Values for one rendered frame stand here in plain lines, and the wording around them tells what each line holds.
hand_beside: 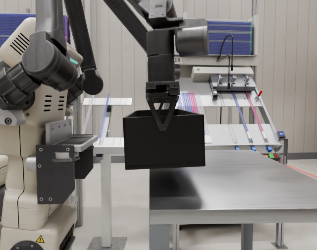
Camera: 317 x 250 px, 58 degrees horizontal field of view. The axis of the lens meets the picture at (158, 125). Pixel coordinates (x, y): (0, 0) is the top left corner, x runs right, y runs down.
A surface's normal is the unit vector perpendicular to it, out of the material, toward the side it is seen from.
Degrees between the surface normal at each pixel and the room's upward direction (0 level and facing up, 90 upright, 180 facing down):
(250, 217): 90
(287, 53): 90
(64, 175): 90
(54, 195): 90
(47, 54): 70
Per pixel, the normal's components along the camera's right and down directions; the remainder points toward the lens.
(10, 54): 0.03, 0.07
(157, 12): -0.24, -0.28
